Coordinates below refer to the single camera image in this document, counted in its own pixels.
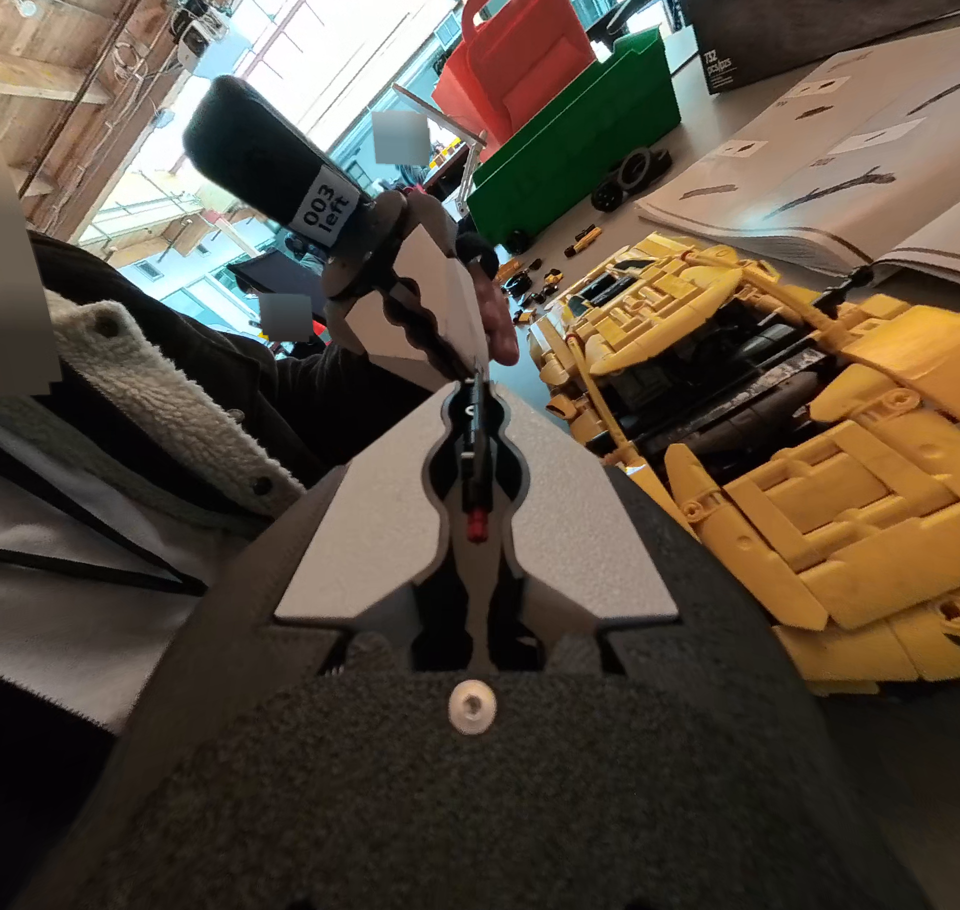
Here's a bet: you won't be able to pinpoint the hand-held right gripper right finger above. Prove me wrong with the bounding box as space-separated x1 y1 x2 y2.
486 383 681 673

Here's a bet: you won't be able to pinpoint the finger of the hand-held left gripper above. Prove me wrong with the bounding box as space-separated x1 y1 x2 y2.
388 223 494 385
328 289 460 395

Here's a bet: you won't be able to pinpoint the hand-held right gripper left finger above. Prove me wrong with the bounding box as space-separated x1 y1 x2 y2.
273 383 474 673

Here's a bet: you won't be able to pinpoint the yellow brick car model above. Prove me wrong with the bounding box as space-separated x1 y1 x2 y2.
525 231 960 697

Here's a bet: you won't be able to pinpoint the person's left hand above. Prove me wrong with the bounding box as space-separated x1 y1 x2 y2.
478 268 522 369

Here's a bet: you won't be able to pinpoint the pile of small black yellow pieces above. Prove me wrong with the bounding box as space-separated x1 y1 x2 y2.
495 223 603 326

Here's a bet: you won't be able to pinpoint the black angled screen back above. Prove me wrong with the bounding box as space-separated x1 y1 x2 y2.
227 250 331 304

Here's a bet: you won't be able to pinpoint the grey ceiling device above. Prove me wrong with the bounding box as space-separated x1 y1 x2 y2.
171 0 230 71

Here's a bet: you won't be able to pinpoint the green plastic bin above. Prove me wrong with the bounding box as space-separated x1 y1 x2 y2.
456 28 682 251

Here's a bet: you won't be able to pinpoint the black fleece-lined jacket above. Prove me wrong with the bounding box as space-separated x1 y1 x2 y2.
0 235 444 910

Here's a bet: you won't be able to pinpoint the red plastic bin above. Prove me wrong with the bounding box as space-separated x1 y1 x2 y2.
431 0 600 165

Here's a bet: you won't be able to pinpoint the white shirt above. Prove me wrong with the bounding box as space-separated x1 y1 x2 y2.
0 400 249 735

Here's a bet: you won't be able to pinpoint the open instruction booklet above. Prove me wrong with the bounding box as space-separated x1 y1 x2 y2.
636 25 960 285

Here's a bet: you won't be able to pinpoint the car set box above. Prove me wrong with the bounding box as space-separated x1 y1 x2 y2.
675 0 960 95

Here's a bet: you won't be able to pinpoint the white lattice bracket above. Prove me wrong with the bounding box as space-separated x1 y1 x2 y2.
390 83 489 217

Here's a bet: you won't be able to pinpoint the black chest harness straps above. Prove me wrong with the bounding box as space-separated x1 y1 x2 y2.
0 445 207 596

